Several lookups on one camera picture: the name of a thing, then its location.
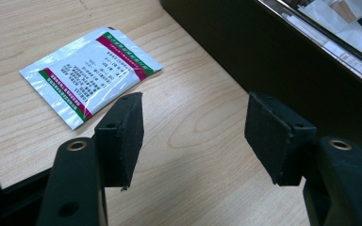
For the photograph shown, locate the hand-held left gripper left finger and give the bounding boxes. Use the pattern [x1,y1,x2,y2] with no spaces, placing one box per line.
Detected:
[93,91,145,192]

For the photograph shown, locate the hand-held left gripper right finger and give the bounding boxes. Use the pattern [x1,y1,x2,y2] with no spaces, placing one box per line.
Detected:
[243,91,319,187]

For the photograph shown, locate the black storage box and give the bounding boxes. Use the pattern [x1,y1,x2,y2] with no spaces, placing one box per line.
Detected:
[159,0,362,162]

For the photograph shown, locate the white sachet green red stripes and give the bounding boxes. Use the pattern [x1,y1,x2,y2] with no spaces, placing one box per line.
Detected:
[19,26,165,131]

